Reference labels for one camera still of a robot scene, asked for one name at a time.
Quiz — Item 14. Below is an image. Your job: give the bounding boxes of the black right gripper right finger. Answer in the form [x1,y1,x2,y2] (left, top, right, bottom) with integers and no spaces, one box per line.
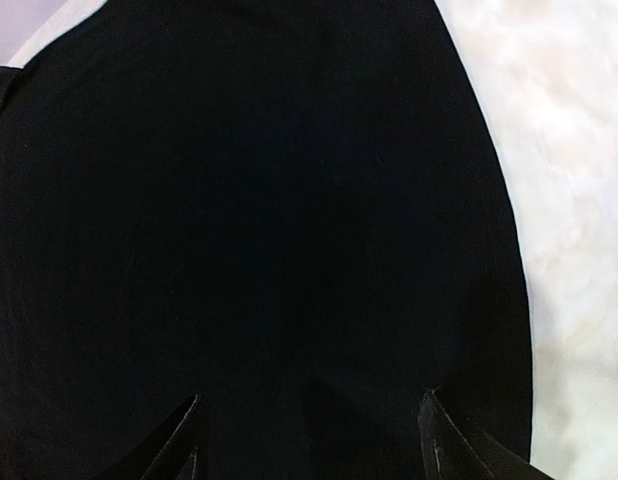
[418,390,548,480]

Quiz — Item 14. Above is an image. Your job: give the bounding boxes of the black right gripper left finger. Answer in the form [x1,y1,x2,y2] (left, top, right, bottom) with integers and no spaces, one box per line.
[134,395,202,479]

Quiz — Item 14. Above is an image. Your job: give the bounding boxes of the black t-shirt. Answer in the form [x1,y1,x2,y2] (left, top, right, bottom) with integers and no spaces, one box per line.
[0,1,533,479]

